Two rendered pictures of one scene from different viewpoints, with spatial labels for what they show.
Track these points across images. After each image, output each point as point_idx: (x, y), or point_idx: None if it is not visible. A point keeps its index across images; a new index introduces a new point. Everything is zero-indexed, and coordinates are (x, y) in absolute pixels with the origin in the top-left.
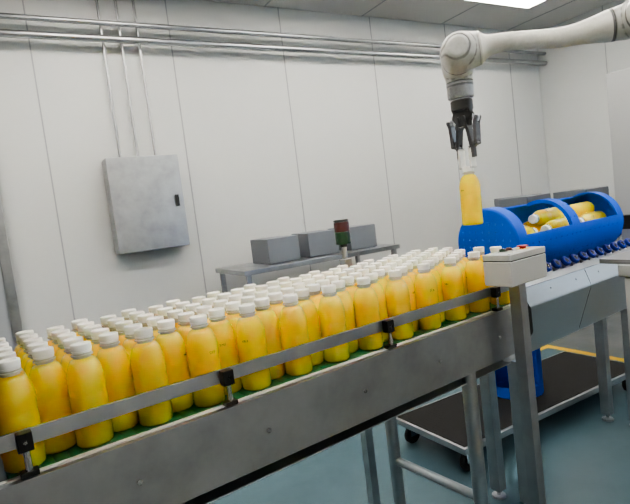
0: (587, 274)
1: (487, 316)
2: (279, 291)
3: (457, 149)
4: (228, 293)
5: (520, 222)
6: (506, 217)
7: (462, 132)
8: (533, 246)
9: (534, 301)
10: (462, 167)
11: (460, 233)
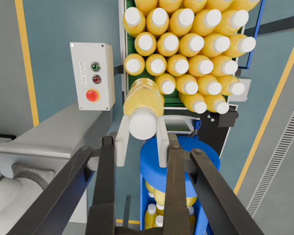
0: None
1: (120, 50)
2: None
3: (171, 145)
4: None
5: (145, 177)
6: (152, 170)
7: (163, 219)
8: (91, 109)
9: None
10: (153, 118)
11: (216, 160)
